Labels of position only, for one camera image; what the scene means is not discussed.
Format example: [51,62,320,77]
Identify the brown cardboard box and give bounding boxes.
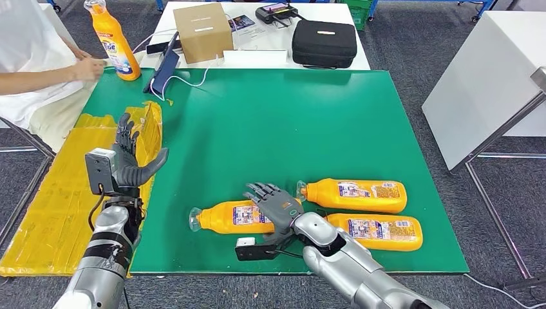
[173,3,234,66]

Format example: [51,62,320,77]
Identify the green plastic crate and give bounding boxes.
[337,0,373,32]

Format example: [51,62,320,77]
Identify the white side table metal legs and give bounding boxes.
[421,10,546,293]

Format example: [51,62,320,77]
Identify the black controller with screen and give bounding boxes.
[254,2,306,28]

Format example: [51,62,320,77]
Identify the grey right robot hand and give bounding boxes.
[243,182,305,245]

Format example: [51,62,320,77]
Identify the orange detergent bottle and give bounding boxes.
[188,199,305,236]
[324,212,424,252]
[295,178,409,214]
[83,0,142,82]

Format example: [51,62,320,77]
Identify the blue metal rack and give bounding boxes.
[367,0,499,23]

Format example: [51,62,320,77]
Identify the white floor cable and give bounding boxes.
[462,272,546,309]

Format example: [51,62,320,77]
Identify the dark blue phone stand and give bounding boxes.
[142,32,182,97]

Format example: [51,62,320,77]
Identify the grey metal chair frame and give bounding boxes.
[0,111,56,248]

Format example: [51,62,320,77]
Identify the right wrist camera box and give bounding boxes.
[234,237,283,262]

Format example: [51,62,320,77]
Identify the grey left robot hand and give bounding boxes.
[111,113,170,189]

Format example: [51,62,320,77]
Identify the person's right hand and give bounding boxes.
[70,55,108,83]

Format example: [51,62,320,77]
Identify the black zip carrying case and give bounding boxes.
[291,19,358,70]

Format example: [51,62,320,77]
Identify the yellow taped cardboard sheet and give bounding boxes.
[0,100,164,278]

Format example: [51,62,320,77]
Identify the printed leaflet card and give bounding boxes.
[227,15,257,33]

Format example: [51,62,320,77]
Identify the person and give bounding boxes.
[0,0,108,153]

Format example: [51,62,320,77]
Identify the white flat box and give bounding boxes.
[222,50,290,69]

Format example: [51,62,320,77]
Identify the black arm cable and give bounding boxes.
[87,183,108,233]

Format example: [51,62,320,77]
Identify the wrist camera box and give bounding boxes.
[234,237,283,262]
[84,147,119,197]

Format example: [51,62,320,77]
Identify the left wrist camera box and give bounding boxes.
[84,147,119,197]

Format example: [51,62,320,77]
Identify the black power bank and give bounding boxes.
[146,39,184,55]

